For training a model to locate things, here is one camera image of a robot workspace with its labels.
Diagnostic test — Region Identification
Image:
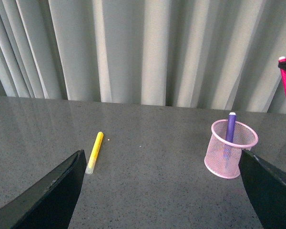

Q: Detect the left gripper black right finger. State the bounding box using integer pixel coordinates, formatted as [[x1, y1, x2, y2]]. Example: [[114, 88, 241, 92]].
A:
[[239, 149, 286, 229]]

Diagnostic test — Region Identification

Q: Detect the grey pleated curtain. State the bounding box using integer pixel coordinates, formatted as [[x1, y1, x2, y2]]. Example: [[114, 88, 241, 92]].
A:
[[0, 0, 286, 114]]

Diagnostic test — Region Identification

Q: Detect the purple highlighter pen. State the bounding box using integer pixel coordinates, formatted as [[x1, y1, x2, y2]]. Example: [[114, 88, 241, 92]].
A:
[[223, 112, 237, 169]]

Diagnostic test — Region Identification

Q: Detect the yellow highlighter pen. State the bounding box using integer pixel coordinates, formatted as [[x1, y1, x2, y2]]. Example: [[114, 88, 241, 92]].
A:
[[85, 132, 104, 175]]

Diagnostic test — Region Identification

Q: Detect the pink mesh pen cup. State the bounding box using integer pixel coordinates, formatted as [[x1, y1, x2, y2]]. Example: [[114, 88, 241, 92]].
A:
[[204, 119, 258, 179]]

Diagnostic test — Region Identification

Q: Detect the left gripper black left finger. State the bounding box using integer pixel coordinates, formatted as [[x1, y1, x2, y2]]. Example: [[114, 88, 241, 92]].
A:
[[0, 150, 87, 229]]

